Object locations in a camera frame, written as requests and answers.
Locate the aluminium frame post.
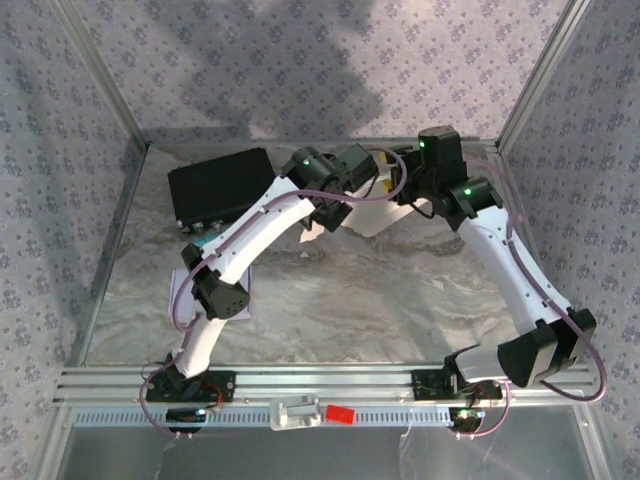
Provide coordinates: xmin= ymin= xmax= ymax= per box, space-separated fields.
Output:
xmin=496 ymin=0 xmax=595 ymax=151

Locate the white plastic bracket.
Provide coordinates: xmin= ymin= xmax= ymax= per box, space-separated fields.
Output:
xmin=268 ymin=393 xmax=322 ymax=432

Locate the red plastic block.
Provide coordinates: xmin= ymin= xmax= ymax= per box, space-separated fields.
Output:
xmin=325 ymin=405 xmax=357 ymax=426

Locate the aluminium side rail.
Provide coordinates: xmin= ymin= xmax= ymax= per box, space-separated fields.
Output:
xmin=63 ymin=143 xmax=152 ymax=369
xmin=487 ymin=142 xmax=571 ymax=366

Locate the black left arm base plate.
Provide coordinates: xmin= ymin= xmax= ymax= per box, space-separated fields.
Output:
xmin=145 ymin=370 xmax=238 ymax=403

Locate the slotted grey cable duct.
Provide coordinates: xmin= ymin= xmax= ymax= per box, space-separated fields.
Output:
xmin=72 ymin=404 xmax=459 ymax=429

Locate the thin aluminium table rail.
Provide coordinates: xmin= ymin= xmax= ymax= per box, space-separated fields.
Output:
xmin=147 ymin=137 xmax=500 ymax=149

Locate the small black circuit board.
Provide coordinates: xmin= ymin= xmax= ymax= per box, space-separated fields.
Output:
xmin=448 ymin=407 xmax=487 ymax=434
xmin=166 ymin=407 xmax=208 ymax=434

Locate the black hard case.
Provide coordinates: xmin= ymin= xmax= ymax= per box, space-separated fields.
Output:
xmin=167 ymin=148 xmax=279 ymax=236

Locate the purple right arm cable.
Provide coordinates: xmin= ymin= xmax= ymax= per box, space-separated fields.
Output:
xmin=452 ymin=153 xmax=610 ymax=442

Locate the aluminium frame leg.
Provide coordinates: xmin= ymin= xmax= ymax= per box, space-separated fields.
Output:
xmin=574 ymin=404 xmax=609 ymax=480
xmin=37 ymin=404 xmax=76 ymax=480

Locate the white cardboard paper box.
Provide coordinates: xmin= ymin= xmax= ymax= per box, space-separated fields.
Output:
xmin=298 ymin=164 xmax=419 ymax=245

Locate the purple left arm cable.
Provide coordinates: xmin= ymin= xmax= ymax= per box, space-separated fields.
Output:
xmin=137 ymin=146 xmax=410 ymax=442

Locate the grey metal panel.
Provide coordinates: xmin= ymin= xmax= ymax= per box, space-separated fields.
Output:
xmin=64 ymin=424 xmax=599 ymax=480

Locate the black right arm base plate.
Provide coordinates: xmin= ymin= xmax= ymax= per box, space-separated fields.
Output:
xmin=412 ymin=368 xmax=504 ymax=401

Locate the wide aluminium base rail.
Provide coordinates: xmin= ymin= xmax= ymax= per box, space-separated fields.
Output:
xmin=53 ymin=363 xmax=600 ymax=405

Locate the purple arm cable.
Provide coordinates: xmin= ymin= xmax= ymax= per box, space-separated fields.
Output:
xmin=137 ymin=146 xmax=410 ymax=442
xmin=452 ymin=153 xmax=610 ymax=442

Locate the pale lavender paper box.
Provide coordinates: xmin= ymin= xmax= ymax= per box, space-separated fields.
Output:
xmin=168 ymin=266 xmax=254 ymax=323

